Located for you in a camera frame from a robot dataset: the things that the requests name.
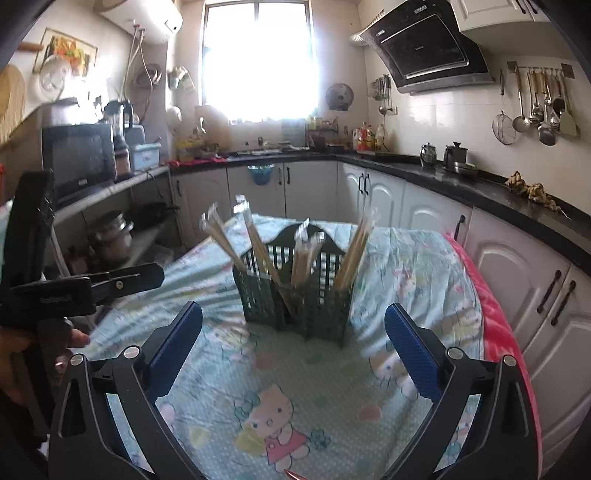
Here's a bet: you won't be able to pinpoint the white round plastic cover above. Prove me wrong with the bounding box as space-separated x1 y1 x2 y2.
30 55 75 102

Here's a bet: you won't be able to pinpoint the blue hanging plastic bin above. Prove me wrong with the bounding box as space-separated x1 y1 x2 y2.
248 164 275 188

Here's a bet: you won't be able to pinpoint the pale green countertop box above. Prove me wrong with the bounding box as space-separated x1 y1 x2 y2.
280 121 308 149

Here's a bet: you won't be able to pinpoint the brown crumpled rag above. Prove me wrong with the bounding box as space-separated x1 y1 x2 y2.
504 171 561 213

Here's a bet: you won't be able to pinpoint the black range hood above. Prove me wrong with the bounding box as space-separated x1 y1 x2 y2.
358 0 496 95

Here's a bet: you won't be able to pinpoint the pink fleece blanket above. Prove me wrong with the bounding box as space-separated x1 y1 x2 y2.
442 231 542 462

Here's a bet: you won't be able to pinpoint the black condiment rack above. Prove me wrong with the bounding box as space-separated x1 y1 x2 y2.
307 117 352 152

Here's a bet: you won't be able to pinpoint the framed fruit wall picture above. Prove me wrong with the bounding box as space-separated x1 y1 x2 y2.
32 27 99 79

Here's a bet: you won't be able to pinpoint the black frying pan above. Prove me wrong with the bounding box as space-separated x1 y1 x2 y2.
127 202 181 232

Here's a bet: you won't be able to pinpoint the small round wall fan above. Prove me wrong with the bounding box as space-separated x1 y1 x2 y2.
325 83 355 112

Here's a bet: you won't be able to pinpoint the bunch of wooden chopsticks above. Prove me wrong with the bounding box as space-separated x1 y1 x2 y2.
199 195 380 319

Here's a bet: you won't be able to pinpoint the pale green spatula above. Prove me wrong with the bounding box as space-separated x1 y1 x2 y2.
558 76 579 139

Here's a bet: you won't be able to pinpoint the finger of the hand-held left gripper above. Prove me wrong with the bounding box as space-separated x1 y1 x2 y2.
90 263 165 289
95 274 165 304

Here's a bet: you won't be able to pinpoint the wall-mounted cup holder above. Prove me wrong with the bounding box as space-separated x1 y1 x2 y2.
167 65 195 90

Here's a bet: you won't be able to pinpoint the wall utensil rail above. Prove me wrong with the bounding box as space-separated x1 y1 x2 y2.
506 61 574 79

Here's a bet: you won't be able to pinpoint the person's left hand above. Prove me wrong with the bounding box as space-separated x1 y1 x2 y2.
0 325 89 407

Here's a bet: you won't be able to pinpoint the black microwave oven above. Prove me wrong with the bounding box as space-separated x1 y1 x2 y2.
42 122 118 199

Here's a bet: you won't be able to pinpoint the kitchen window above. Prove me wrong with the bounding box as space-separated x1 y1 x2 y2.
202 0 319 123

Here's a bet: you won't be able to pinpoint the black kitchen countertop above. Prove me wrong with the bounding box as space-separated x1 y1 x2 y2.
168 150 591 278

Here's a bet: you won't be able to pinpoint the steel slotted spoon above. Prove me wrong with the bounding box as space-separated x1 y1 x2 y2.
529 69 546 125

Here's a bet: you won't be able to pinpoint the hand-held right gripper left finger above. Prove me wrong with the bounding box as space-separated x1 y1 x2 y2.
47 301 204 480

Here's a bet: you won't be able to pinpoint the black serving spoon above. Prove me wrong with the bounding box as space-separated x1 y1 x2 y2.
551 74 566 116

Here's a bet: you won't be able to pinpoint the large steel ladle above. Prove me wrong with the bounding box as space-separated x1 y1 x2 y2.
538 74 557 146

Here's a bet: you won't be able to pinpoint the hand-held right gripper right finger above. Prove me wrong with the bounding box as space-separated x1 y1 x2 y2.
384 303 540 480

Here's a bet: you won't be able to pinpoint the red cloth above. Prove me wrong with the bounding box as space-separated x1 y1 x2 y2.
167 156 229 167

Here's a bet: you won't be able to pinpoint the woven bamboo tray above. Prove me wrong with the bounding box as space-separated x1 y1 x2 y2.
0 65 26 144

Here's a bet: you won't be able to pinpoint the green plastic utensil basket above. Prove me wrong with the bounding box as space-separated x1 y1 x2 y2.
232 222 355 348

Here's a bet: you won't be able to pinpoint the light blue plastic box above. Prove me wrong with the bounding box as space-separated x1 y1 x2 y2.
129 142 163 172

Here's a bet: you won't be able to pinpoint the white wall cabinet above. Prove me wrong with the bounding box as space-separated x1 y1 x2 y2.
450 0 552 33

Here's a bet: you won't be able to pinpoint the stacked steel pots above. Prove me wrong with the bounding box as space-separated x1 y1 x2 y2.
87 210 134 259

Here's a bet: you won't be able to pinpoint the cartoon printed light blue sheet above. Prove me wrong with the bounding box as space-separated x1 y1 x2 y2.
85 213 490 480

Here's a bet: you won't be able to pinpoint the white water heater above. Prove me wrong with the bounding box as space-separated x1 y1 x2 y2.
99 0 184 43

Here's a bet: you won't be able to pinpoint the wire mesh strainer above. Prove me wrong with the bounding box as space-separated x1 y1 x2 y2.
492 70 517 146

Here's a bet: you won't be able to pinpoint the metal shelf rack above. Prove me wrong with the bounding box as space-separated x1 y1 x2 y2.
44 166 178 278

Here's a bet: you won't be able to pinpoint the small hanging kitchen tools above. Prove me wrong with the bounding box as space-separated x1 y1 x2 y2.
369 74 393 116

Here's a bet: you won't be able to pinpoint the black blender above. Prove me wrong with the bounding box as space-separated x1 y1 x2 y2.
104 99 134 181

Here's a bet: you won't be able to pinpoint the coiled hose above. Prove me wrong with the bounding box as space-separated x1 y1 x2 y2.
134 64 163 90

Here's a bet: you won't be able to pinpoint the steel kettle with black lid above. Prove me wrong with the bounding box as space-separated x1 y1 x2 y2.
443 141 479 178

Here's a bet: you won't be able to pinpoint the grey kitchen appliance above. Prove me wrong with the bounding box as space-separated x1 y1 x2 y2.
44 98 81 127

